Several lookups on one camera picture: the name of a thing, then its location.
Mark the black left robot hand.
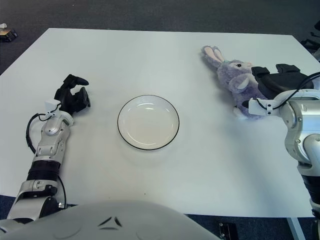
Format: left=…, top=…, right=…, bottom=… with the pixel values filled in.
left=53, top=73, right=92, bottom=116

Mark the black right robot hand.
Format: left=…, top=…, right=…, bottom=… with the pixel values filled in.
left=251, top=63, right=315, bottom=101

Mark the purple plush bunny doll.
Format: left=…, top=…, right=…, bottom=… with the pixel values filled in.
left=200, top=44, right=270, bottom=121

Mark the white plate with black rim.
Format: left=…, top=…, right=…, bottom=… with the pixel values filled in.
left=117, top=94, right=181, bottom=152

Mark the white box on left wrist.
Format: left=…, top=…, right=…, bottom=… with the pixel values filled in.
left=44, top=99, right=61, bottom=114

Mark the white box on wrist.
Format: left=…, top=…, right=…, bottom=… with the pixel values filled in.
left=44, top=99, right=61, bottom=114
left=247, top=97, right=275, bottom=117

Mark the white box on right wrist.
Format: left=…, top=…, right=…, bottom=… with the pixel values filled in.
left=247, top=97, right=275, bottom=117

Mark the dark office chair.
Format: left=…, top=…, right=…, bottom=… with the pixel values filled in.
left=300, top=20, right=320, bottom=62

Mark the brown and black floor box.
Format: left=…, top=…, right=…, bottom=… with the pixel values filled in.
left=0, top=27, right=19, bottom=43

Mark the grey robot torso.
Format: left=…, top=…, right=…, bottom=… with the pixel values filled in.
left=0, top=199, right=222, bottom=240

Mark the white table leg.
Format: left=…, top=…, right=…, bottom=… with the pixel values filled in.
left=285, top=216, right=301, bottom=240

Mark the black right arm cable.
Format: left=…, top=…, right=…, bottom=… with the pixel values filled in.
left=254, top=72, right=320, bottom=111

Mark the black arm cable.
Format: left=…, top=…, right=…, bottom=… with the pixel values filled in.
left=254, top=72, right=320, bottom=111
left=25, top=112, right=49, bottom=154

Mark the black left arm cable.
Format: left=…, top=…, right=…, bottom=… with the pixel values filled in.
left=25, top=112, right=49, bottom=154

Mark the black bracket under table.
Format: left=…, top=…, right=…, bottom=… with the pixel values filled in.
left=217, top=220, right=238, bottom=240

